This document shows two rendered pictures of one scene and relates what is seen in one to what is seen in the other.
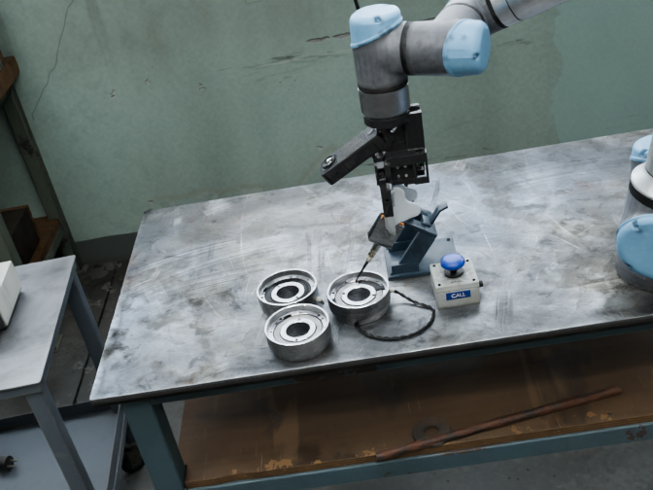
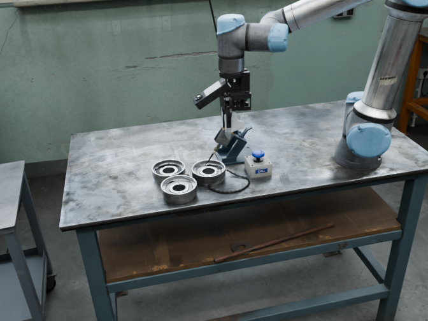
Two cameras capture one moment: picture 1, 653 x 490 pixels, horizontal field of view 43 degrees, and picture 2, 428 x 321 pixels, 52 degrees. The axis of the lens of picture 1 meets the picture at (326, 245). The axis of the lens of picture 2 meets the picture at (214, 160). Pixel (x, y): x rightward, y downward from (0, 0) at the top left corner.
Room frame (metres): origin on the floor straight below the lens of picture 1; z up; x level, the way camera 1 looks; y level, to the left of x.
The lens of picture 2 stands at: (-0.03, 0.25, 1.54)
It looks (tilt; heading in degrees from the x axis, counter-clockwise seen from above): 30 degrees down; 345
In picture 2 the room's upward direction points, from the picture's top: 2 degrees counter-clockwise
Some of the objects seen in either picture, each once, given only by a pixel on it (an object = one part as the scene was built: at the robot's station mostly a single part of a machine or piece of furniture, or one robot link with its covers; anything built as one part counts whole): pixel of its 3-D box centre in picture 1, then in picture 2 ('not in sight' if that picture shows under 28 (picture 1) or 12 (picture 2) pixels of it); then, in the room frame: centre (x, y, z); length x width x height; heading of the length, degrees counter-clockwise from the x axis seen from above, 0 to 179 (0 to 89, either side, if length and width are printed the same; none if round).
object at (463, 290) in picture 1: (458, 282); (259, 165); (1.10, -0.20, 0.82); 0.08 x 0.07 x 0.05; 87
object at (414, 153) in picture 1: (395, 146); (234, 90); (1.14, -0.13, 1.07); 0.09 x 0.08 x 0.12; 86
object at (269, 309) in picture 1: (289, 296); (169, 172); (1.16, 0.08, 0.82); 0.10 x 0.10 x 0.04
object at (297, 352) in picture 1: (298, 333); (179, 190); (1.05, 0.07, 0.82); 0.10 x 0.10 x 0.04
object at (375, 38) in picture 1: (380, 48); (232, 36); (1.14, -0.13, 1.23); 0.09 x 0.08 x 0.11; 61
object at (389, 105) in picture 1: (384, 97); (230, 64); (1.15, -0.13, 1.15); 0.08 x 0.08 x 0.05
